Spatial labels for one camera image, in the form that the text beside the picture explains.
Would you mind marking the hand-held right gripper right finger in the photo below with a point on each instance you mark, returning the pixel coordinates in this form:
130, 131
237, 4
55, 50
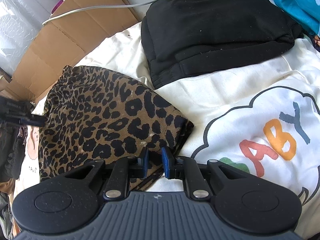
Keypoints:
166, 162

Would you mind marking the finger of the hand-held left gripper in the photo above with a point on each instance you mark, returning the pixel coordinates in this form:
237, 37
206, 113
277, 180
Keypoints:
35, 120

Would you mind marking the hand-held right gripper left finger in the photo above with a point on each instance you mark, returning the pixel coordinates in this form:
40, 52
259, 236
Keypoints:
144, 160

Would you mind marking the leopard print pants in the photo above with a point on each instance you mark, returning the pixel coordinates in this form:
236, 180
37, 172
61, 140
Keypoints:
100, 117

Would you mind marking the grey plastic-wrapped mattress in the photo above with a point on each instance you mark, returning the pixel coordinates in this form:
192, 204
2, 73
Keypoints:
20, 17

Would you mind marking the flat cardboard sheet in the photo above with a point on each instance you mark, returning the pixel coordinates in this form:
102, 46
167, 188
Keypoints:
75, 35

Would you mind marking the cream printed blanket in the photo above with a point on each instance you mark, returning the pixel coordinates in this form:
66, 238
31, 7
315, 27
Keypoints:
237, 85

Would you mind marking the folded black garment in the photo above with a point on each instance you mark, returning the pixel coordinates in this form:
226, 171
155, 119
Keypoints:
212, 25

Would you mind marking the teal printed cloth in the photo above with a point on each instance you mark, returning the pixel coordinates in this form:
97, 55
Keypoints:
295, 0

